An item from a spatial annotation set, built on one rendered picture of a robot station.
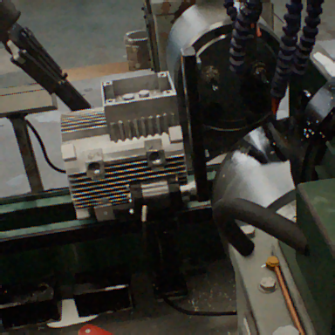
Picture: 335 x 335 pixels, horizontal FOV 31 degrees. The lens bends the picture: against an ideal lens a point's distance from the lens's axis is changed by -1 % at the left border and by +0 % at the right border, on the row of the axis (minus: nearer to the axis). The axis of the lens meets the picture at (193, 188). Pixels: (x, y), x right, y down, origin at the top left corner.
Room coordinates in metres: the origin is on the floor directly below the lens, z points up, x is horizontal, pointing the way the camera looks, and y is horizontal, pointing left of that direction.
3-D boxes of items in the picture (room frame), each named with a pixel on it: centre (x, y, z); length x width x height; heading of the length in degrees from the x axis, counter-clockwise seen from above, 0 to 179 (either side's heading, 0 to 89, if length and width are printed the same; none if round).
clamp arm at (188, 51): (0.81, -0.01, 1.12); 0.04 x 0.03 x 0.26; 95
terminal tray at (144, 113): (0.94, 0.08, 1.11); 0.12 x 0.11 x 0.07; 97
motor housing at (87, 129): (0.94, 0.12, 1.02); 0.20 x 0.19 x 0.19; 97
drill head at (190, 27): (1.31, -0.09, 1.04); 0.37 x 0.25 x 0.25; 5
